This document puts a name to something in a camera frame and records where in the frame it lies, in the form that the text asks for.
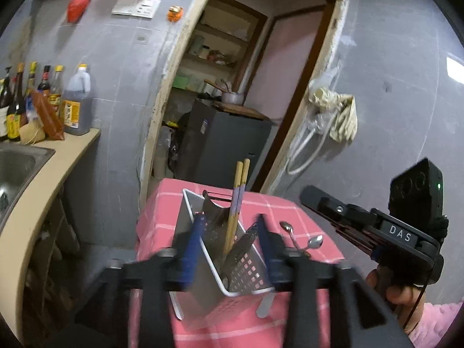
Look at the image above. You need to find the small metal spoon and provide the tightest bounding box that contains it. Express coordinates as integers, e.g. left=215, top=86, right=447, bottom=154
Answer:
left=280, top=221, right=303, bottom=252

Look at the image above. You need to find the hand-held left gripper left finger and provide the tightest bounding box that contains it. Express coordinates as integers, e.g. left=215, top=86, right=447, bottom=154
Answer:
left=74, top=213, right=208, bottom=348

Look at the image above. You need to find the white wall switch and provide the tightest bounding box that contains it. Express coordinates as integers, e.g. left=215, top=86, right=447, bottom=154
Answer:
left=112, top=0, right=140, bottom=16

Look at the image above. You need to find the yellow-cap sauce bottle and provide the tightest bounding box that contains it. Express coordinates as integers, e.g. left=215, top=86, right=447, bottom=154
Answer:
left=23, top=61, right=38, bottom=109

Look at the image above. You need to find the black cable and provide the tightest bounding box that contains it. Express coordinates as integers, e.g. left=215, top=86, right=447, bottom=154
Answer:
left=400, top=283, right=427, bottom=330

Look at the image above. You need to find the white hose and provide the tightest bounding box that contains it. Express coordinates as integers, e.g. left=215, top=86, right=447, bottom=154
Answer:
left=286, top=116, right=336, bottom=175

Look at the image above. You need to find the beige kitchen counter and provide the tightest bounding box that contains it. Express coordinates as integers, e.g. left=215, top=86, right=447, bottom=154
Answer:
left=0, top=128, right=101, bottom=345

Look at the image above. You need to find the orange snack bag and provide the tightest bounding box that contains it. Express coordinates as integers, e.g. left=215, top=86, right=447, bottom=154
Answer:
left=31, top=90, right=65, bottom=141

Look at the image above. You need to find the clear plastic bag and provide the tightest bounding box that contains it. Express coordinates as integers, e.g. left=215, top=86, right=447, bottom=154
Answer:
left=306, top=74, right=338, bottom=135

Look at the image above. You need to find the large oil jug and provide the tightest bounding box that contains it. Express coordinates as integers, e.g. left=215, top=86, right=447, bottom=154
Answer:
left=62, top=63, right=93, bottom=135

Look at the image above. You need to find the black-cap sauce bottle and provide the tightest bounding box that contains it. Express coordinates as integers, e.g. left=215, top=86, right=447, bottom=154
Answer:
left=37, top=65, right=51, bottom=97

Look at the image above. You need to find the wooden chopstick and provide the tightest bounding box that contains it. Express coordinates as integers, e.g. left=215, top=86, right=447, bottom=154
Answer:
left=223, top=161, right=244, bottom=258
left=234, top=158, right=251, bottom=225

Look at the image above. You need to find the beige pouch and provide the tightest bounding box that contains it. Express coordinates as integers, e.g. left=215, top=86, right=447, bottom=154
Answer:
left=20, top=119, right=46, bottom=145

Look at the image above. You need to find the wooden cutting board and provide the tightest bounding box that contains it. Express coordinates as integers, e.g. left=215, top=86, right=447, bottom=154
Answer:
left=212, top=101, right=271, bottom=121

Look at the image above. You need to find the red plastic bag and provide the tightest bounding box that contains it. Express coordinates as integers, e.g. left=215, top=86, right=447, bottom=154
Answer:
left=67, top=0, right=99, bottom=23

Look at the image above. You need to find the metal spoon ornate handle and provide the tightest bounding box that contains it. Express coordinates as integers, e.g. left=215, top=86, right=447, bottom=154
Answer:
left=221, top=225, right=260, bottom=280

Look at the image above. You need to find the wooden shelf unit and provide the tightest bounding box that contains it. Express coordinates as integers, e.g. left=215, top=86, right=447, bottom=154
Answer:
left=170, top=0, right=269, bottom=95

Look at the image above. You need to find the worn door frame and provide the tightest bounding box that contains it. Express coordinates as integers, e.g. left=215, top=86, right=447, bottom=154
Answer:
left=139, top=0, right=350, bottom=204

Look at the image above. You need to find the white wall socket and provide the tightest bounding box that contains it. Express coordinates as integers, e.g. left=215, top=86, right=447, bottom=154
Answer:
left=137, top=0, right=161, bottom=18

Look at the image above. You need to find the metal pot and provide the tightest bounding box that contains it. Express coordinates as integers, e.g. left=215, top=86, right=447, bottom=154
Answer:
left=204, top=79, right=245, bottom=105

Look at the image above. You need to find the steel sink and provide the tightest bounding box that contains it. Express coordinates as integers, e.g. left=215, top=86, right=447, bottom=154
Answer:
left=0, top=141, right=57, bottom=225

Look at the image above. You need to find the pink checkered tablecloth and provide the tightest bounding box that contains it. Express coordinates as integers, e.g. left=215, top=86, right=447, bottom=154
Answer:
left=134, top=177, right=345, bottom=348

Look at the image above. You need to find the grey cabinet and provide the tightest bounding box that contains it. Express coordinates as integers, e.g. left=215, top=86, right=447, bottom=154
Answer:
left=174, top=98, right=280, bottom=193

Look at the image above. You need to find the metal peeler grooved handle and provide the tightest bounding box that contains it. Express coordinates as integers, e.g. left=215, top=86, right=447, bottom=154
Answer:
left=201, top=190, right=231, bottom=233

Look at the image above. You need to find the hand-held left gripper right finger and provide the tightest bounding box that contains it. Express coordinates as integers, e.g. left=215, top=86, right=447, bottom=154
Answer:
left=255, top=214, right=414, bottom=348

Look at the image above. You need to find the metal table knife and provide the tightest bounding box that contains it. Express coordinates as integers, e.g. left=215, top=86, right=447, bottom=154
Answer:
left=255, top=293, right=277, bottom=318

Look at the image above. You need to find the dark sauce bottle yellow label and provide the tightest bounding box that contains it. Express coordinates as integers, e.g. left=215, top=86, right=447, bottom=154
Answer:
left=7, top=63, right=26, bottom=142

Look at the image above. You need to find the white perforated utensil holder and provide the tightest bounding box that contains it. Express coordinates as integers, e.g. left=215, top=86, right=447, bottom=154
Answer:
left=168, top=188, right=276, bottom=321

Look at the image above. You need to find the person's right hand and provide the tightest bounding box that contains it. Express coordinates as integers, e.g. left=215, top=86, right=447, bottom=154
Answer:
left=364, top=266, right=426, bottom=330

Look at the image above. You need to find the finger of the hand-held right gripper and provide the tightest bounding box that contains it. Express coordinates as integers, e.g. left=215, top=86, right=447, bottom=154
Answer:
left=300, top=185, right=378, bottom=230
left=327, top=220, right=375, bottom=259

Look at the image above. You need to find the person's right forearm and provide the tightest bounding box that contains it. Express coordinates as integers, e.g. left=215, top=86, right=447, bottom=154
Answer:
left=408, top=301, right=464, bottom=348

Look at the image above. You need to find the green box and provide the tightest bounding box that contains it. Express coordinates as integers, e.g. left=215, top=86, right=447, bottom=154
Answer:
left=172, top=75, right=204, bottom=90

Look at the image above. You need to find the clear bottle yellow cap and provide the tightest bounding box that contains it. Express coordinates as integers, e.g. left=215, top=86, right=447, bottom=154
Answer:
left=49, top=65, right=64, bottom=117

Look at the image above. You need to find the pile of food packets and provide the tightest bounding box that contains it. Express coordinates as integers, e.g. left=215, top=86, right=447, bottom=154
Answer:
left=208, top=50, right=233, bottom=64

